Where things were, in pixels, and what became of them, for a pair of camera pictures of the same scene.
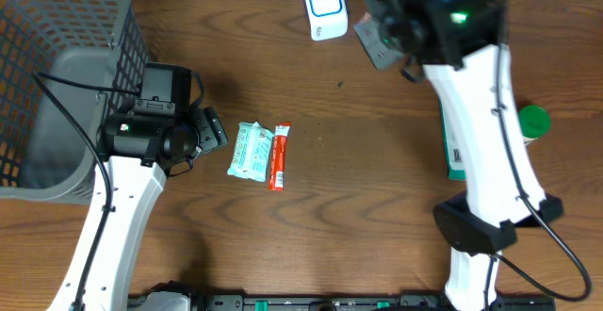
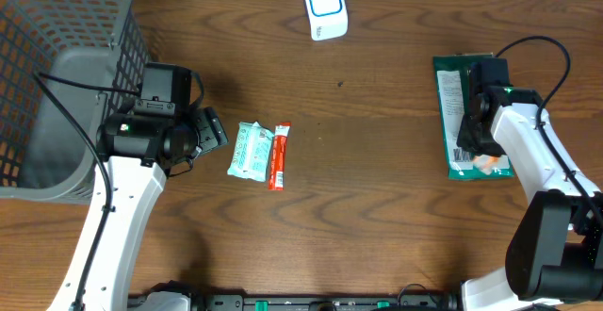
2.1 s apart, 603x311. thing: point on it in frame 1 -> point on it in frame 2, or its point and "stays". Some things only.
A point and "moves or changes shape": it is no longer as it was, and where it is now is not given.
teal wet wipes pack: (252, 152) stays
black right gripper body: (391, 40) -> (475, 138)
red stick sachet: (279, 155) stays
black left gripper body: (202, 136) stays
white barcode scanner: (326, 7) stays
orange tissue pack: (366, 18) moves or changes shape
